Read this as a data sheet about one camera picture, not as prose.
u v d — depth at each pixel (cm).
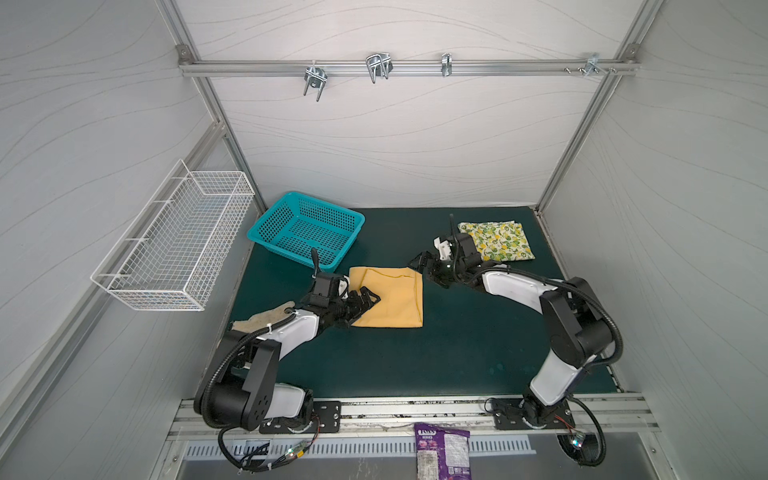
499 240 108
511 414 73
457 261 73
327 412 75
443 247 86
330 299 72
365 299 80
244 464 67
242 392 42
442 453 67
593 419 72
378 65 77
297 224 115
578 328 48
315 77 79
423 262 82
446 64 78
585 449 72
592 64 76
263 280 100
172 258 68
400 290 96
